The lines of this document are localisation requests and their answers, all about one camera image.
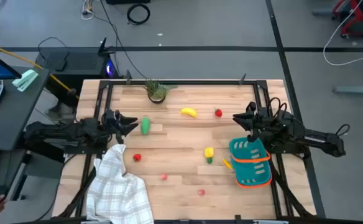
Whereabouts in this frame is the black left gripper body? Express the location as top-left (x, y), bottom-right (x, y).
top-left (102, 109), bottom-right (125, 144)

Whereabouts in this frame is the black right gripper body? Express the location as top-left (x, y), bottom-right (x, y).
top-left (246, 101), bottom-right (265, 143)

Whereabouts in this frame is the green toy cucumber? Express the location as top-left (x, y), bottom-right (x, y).
top-left (140, 116), bottom-right (152, 136)

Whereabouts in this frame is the yellow toy bell pepper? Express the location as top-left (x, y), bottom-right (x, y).
top-left (204, 147), bottom-right (215, 165)

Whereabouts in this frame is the yellow toy banana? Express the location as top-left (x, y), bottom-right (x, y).
top-left (180, 107), bottom-right (198, 119)

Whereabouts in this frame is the potted succulent plant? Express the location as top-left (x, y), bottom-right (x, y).
top-left (144, 78), bottom-right (178, 105)

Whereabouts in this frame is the black computer tower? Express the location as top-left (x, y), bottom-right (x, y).
top-left (34, 46), bottom-right (122, 94)

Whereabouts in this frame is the white checked cloth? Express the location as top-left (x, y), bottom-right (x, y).
top-left (86, 143), bottom-right (155, 224)

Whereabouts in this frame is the mint green stapler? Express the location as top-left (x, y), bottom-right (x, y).
top-left (12, 69), bottom-right (39, 93)

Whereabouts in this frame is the dark grey desk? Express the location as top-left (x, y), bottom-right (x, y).
top-left (0, 65), bottom-right (50, 152)

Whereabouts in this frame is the grey metal base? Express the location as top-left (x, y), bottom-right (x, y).
top-left (333, 85), bottom-right (363, 96)

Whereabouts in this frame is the red wheeled chair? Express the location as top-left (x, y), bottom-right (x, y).
top-left (332, 0), bottom-right (363, 39)

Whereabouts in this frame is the teal basket with orange handles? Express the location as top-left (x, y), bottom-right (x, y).
top-left (228, 136), bottom-right (273, 189)

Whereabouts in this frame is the black aluminium table frame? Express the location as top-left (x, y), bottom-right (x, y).
top-left (52, 79), bottom-right (318, 224)

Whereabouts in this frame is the black coiled cable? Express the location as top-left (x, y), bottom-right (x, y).
top-left (126, 2), bottom-right (151, 26)

